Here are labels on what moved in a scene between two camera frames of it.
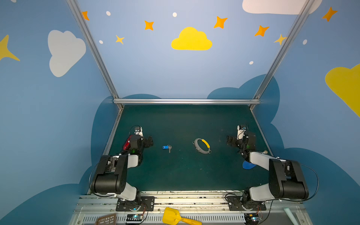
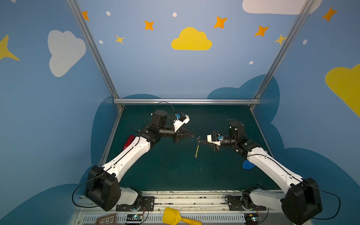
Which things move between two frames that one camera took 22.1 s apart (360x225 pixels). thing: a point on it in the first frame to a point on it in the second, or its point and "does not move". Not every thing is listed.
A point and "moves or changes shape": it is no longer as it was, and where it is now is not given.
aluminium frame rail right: x=303 y=11 does not move
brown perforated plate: x=108 y=219 does not move
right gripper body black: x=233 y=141 to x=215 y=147
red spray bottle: x=127 y=145 does not move
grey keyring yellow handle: x=198 y=147 moves or changes shape
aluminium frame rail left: x=101 y=61 does not move
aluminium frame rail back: x=186 y=101 does not move
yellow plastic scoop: x=172 y=216 does not move
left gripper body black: x=146 y=142 to x=178 y=135
